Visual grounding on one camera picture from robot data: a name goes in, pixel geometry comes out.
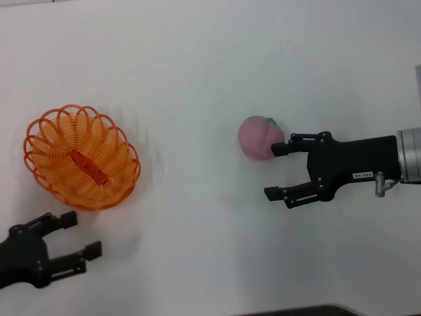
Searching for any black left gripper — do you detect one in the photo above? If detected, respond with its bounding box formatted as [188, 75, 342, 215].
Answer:
[0, 211, 103, 290]

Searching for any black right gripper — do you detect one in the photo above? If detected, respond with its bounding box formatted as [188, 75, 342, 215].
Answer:
[263, 130, 401, 210]

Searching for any pink peach with green stem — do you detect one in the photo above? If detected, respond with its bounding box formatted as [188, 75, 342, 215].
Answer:
[237, 115, 285, 161]

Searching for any orange wire basket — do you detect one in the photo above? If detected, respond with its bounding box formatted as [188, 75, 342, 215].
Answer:
[22, 104, 141, 211]

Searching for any dark rounded base edge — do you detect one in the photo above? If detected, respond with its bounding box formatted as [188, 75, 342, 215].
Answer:
[230, 303, 362, 316]

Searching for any silver cable connector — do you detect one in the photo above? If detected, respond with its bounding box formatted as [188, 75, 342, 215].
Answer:
[374, 171, 404, 198]

